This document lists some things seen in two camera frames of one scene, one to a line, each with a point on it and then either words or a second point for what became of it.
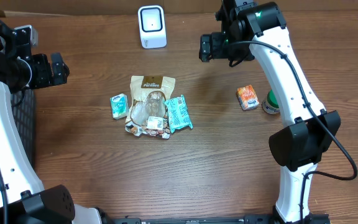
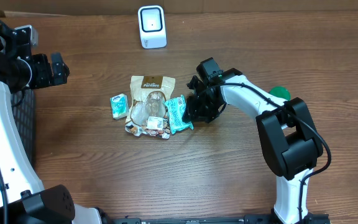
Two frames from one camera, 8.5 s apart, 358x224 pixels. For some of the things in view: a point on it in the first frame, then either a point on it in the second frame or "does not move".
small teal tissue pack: (119, 106) does not move
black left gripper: (46, 76) does not move
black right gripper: (214, 41) -> (197, 114)
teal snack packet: (178, 116) does not move
